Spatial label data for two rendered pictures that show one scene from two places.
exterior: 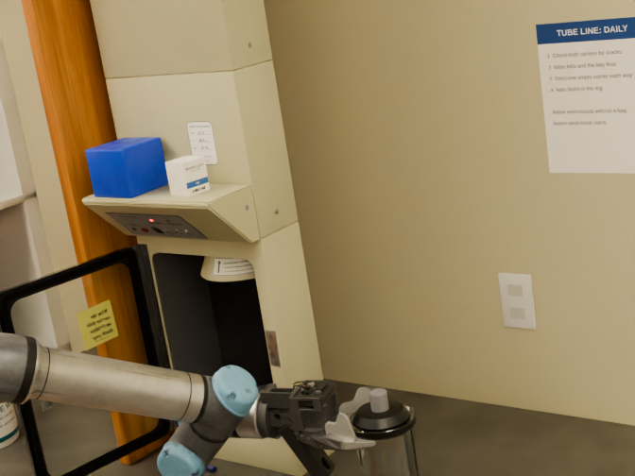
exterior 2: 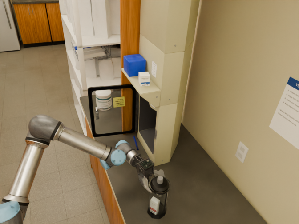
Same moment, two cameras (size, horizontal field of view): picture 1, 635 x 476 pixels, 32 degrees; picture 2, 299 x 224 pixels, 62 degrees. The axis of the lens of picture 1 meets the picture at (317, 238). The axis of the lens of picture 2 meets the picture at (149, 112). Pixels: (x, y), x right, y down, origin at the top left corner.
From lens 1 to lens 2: 96 cm
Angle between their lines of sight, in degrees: 30
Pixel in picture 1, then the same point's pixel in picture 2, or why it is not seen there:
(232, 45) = (167, 45)
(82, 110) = (132, 40)
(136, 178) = (132, 71)
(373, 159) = (221, 85)
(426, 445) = (192, 176)
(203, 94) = (156, 55)
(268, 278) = (159, 117)
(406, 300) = (214, 128)
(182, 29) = (156, 31)
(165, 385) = (95, 150)
